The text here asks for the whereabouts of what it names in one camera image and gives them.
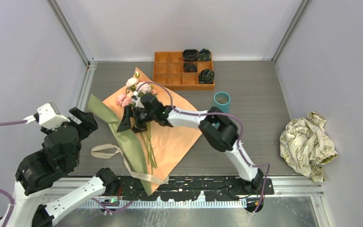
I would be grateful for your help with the green rolled sock front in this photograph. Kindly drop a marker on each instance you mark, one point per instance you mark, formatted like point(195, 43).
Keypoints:
point(206, 76)

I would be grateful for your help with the teal rolled sock back-right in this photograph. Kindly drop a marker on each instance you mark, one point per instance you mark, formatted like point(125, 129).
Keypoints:
point(204, 55)

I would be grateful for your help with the patterned cream cloth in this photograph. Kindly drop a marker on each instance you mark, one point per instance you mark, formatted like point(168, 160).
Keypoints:
point(306, 147)

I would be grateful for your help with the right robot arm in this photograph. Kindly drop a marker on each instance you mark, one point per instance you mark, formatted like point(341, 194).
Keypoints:
point(217, 127)

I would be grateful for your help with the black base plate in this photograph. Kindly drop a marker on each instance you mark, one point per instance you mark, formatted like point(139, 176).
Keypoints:
point(185, 188)

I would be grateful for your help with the dark rolled sock middle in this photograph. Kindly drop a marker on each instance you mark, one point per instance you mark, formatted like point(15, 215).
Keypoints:
point(190, 67)

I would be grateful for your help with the orange wooden divider tray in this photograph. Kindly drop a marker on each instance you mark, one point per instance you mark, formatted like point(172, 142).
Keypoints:
point(168, 71)

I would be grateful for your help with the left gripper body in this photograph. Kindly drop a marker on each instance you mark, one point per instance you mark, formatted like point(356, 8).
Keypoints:
point(86, 126)

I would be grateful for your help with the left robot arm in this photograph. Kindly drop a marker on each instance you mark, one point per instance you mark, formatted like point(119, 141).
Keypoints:
point(58, 157)

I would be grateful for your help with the dark rolled sock back-left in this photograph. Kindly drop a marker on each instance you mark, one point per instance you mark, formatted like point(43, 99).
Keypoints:
point(190, 55)

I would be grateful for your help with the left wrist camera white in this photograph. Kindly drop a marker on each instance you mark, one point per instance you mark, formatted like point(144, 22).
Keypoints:
point(48, 116)

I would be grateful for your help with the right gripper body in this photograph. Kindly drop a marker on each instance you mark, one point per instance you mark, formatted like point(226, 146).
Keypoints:
point(140, 113)

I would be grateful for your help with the pink flowers bunch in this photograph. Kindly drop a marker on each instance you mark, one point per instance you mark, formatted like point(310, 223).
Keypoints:
point(128, 98)

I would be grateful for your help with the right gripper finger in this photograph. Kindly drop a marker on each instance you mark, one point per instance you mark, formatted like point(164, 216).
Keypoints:
point(126, 123)
point(140, 123)

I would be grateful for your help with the green wrapping paper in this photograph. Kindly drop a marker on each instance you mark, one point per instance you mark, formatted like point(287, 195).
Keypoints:
point(127, 140)

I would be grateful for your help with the teal vase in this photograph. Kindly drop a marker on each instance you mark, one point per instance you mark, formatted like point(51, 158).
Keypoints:
point(221, 100)

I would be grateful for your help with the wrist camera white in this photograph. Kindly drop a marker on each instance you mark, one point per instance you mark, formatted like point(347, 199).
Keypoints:
point(136, 100)
point(48, 116)

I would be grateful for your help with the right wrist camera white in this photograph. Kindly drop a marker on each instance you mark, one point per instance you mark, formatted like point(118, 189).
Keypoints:
point(136, 100)

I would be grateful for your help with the cream ribbon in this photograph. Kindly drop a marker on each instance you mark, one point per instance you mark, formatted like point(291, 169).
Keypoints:
point(98, 153)

